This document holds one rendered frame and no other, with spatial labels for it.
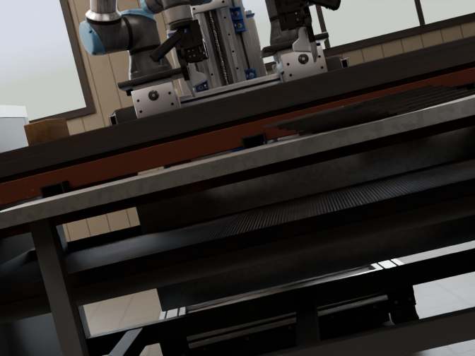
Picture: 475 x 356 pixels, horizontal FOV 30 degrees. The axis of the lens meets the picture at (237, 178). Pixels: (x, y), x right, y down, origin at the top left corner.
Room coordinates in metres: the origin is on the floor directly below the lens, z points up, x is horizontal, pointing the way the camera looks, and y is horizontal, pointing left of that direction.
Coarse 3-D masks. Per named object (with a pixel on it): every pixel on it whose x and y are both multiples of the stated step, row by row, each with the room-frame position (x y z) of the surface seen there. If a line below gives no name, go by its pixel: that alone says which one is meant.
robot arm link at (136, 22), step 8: (136, 8) 3.00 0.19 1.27; (128, 16) 2.99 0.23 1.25; (136, 16) 2.99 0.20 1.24; (144, 16) 3.00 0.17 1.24; (152, 16) 3.02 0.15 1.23; (128, 24) 2.97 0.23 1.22; (136, 24) 2.98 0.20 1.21; (144, 24) 2.99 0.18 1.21; (152, 24) 3.01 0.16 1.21; (136, 32) 2.98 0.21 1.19; (144, 32) 2.99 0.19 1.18; (152, 32) 3.01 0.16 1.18; (136, 40) 2.99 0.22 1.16; (144, 40) 2.99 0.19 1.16; (152, 40) 3.00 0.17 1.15; (128, 48) 2.99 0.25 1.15; (136, 48) 2.99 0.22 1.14
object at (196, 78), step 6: (192, 66) 2.52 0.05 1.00; (192, 72) 2.52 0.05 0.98; (198, 72) 2.52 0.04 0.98; (192, 78) 2.52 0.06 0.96; (198, 78) 2.52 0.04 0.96; (204, 78) 2.52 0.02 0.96; (186, 84) 2.52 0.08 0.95; (192, 84) 2.52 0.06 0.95; (192, 90) 2.52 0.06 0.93; (192, 96) 2.54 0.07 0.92
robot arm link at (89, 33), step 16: (96, 0) 2.88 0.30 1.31; (112, 0) 2.89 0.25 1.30; (96, 16) 2.90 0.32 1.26; (112, 16) 2.91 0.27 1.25; (80, 32) 2.97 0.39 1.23; (96, 32) 2.90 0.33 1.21; (112, 32) 2.92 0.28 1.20; (128, 32) 2.96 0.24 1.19; (96, 48) 2.91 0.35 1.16; (112, 48) 2.95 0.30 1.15
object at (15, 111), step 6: (0, 108) 2.83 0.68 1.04; (6, 108) 2.89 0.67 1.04; (12, 108) 2.95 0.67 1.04; (18, 108) 3.02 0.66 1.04; (24, 108) 3.08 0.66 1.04; (0, 114) 2.82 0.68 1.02; (6, 114) 2.88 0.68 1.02; (12, 114) 2.93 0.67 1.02; (18, 114) 3.00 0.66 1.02; (24, 114) 3.06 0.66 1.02
